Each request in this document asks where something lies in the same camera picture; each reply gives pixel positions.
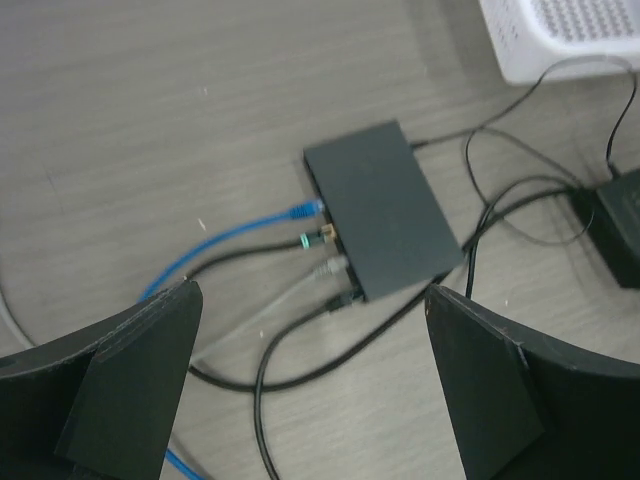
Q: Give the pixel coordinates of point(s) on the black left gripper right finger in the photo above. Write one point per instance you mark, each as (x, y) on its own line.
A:
(525, 405)

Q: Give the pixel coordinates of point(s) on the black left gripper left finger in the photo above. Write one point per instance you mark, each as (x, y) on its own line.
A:
(100, 402)

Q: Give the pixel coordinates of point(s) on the black network switch box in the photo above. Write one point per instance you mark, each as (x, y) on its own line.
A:
(388, 221)

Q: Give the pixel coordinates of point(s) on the black power adapter brick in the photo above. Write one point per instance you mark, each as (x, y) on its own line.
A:
(610, 212)

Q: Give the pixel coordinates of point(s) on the white plastic mesh basket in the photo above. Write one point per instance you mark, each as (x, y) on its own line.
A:
(556, 40)

